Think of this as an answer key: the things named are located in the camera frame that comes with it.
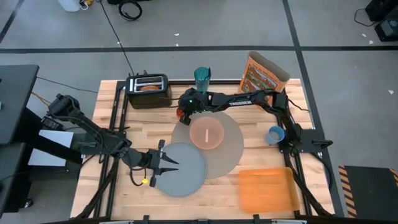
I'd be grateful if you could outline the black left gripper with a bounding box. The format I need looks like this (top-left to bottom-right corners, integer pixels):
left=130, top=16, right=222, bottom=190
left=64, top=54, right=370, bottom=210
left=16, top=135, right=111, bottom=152
left=146, top=139, right=180, bottom=188

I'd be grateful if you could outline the black side table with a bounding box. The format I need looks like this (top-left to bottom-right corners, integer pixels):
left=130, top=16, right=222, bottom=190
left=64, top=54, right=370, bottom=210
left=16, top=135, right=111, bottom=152
left=0, top=64, right=40, bottom=215

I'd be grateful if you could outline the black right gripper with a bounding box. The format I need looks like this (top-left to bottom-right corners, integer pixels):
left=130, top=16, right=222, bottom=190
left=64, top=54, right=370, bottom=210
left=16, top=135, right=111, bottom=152
left=180, top=87, right=209, bottom=126

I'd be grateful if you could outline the teal plastic tumbler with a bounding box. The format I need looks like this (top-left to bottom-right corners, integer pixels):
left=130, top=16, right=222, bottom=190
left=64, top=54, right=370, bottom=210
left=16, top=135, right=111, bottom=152
left=193, top=66, right=213, bottom=95

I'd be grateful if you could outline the grey floor cable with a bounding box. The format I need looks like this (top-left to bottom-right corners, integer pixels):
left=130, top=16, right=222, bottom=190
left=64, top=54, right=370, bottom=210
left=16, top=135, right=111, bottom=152
left=36, top=75, right=99, bottom=95

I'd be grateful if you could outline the orange translucent plastic container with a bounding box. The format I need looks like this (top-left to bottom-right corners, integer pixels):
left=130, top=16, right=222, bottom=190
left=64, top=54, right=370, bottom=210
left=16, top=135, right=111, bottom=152
left=237, top=167, right=301, bottom=215

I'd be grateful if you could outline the orange cereal box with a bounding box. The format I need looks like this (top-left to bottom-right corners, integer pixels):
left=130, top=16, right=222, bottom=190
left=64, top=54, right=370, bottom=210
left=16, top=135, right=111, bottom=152
left=238, top=50, right=292, bottom=105

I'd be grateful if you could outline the grey round plate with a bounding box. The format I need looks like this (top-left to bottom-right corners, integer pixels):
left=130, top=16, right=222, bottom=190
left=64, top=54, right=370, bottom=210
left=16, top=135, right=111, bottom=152
left=154, top=141, right=208, bottom=198

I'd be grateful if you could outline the black two-slot toaster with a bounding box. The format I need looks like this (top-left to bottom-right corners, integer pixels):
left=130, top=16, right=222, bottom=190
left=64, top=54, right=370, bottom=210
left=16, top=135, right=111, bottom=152
left=125, top=73, right=173, bottom=110

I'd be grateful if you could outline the round grey placemat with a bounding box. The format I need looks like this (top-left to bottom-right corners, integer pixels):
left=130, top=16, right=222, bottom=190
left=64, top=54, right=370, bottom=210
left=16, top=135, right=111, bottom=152
left=170, top=110, right=245, bottom=180

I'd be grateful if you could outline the white bucket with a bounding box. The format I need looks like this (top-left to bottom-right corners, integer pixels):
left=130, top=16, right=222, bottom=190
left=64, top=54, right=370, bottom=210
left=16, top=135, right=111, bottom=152
left=56, top=0, right=82, bottom=13

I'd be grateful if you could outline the white flat panel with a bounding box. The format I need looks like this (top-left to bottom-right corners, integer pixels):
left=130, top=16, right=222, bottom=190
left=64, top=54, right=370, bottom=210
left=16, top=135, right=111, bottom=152
left=27, top=129, right=76, bottom=167

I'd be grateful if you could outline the black coiled floor cable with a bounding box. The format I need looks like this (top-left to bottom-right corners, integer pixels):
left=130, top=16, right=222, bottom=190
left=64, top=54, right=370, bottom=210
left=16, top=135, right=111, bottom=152
left=118, top=0, right=144, bottom=22

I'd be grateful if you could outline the black hazard-striped floor mat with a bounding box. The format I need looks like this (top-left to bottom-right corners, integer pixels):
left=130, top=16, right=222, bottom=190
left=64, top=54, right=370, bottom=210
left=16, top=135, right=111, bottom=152
left=338, top=164, right=398, bottom=220

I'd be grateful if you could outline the black toaster power cable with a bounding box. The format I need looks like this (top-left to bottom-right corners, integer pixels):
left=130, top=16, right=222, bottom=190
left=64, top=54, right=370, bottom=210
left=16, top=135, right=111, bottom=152
left=99, top=0, right=136, bottom=77

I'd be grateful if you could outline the blue cup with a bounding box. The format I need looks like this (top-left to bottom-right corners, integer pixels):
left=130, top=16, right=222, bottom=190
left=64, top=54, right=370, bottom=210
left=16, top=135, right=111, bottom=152
left=264, top=125, right=286, bottom=146

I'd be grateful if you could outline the black equipment box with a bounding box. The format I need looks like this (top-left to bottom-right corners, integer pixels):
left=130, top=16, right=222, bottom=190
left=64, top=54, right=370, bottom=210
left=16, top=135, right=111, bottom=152
left=364, top=0, right=398, bottom=23
left=374, top=17, right=398, bottom=43

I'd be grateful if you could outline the black aluminium table frame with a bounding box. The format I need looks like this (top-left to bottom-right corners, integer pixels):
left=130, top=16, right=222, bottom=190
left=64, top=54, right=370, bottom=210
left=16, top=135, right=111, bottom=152
left=73, top=78, right=336, bottom=224

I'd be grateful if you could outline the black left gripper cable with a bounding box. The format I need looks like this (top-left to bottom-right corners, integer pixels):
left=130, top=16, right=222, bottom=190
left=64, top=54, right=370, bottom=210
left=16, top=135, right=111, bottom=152
left=129, top=167, right=147, bottom=187

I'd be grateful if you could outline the pink bowl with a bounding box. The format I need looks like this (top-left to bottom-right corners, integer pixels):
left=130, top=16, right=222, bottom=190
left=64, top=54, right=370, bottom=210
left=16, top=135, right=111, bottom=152
left=188, top=116, right=226, bottom=151

